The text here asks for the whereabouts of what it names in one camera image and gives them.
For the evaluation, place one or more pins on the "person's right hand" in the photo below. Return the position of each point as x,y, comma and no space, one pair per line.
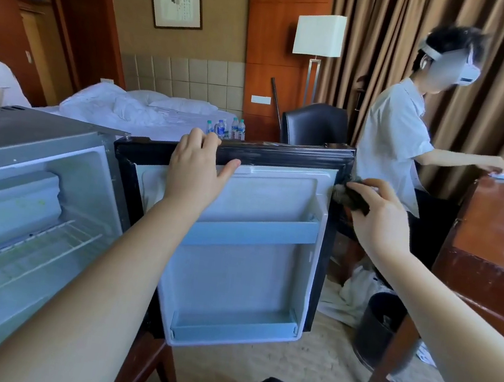
380,227

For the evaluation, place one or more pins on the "person's left hand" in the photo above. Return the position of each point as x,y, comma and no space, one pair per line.
194,177

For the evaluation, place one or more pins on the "dark grey cloth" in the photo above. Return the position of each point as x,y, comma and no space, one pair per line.
347,198

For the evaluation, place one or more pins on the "fridge door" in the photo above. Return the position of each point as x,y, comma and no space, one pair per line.
241,279

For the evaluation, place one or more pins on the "grey mini fridge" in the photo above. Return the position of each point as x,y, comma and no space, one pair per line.
30,134

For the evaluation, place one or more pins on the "person's left forearm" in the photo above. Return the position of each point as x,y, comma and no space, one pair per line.
90,315

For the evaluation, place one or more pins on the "person's right forearm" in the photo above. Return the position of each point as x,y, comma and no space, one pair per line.
462,343

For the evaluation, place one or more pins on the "small clear water bottle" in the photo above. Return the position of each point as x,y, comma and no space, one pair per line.
221,127
238,128
210,127

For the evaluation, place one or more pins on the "white bed pillow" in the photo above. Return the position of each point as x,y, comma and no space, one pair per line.
185,104

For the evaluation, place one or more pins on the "white bed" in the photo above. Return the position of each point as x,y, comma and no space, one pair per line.
124,109

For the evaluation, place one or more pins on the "beige padded headboard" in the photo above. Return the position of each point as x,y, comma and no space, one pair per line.
184,75

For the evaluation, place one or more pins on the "black plastic bucket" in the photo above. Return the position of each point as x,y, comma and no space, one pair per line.
381,333

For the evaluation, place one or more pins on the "black seat wooden armchair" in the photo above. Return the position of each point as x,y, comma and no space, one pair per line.
315,123

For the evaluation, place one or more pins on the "white headset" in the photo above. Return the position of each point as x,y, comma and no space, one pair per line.
460,67

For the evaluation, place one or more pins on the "white shade floor lamp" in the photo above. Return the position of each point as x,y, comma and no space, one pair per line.
320,34

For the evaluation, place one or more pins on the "dark red wooden stand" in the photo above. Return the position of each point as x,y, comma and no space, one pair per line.
144,363

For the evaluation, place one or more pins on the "beige curtains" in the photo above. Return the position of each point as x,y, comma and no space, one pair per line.
382,30

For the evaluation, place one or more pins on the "white wall plate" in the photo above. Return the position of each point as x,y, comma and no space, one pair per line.
260,100

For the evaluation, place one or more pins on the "framed wall picture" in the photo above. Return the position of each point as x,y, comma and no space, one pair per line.
176,1

